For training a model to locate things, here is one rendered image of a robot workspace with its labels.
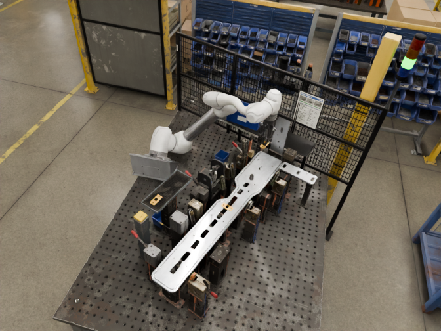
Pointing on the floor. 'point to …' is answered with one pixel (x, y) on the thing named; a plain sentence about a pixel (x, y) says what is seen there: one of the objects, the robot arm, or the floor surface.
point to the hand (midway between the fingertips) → (265, 140)
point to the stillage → (431, 259)
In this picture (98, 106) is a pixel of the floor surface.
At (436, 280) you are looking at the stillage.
